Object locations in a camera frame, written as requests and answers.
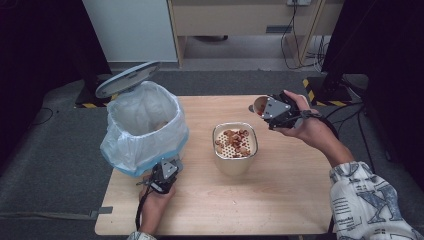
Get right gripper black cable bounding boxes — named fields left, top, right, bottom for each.
left=293, top=109, right=340, bottom=139

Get hanging black cables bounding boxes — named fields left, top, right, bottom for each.
left=279, top=0, right=332, bottom=72

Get grey floor tape strip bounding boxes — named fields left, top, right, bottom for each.
left=89, top=206, right=115, bottom=217

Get light wooden desk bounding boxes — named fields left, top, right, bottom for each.
left=166, top=0, right=345, bottom=69

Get person's right hand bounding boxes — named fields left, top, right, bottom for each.
left=273, top=89, right=336, bottom=153

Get trash bin with plastic liner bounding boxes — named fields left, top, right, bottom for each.
left=99, top=80, right=190, bottom=178

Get brown food scraps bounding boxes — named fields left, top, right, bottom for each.
left=214, top=128, right=251, bottom=159

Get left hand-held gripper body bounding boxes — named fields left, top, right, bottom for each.
left=145, top=157, right=184, bottom=195

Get white cabinet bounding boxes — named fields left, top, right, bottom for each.
left=81, top=0, right=179, bottom=64

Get cream strainer container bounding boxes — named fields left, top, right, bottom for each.
left=211, top=121, right=260, bottom=177

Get thin black floor cable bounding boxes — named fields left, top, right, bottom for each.
left=29, top=106, right=55, bottom=128

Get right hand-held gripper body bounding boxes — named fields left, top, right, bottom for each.
left=260, top=91, right=305, bottom=131

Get person's left hand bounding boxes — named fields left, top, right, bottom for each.
left=137, top=181, right=177, bottom=221

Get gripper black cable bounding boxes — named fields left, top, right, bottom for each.
left=134, top=179, right=155, bottom=232
left=293, top=109, right=340, bottom=139

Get black stand with striped base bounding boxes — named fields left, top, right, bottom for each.
left=73, top=59, right=120, bottom=110
left=301, top=49, right=355, bottom=108

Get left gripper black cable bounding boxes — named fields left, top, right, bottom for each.
left=134, top=179, right=155, bottom=232

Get white pedal trash bin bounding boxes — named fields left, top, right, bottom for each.
left=95, top=60, right=190, bottom=178

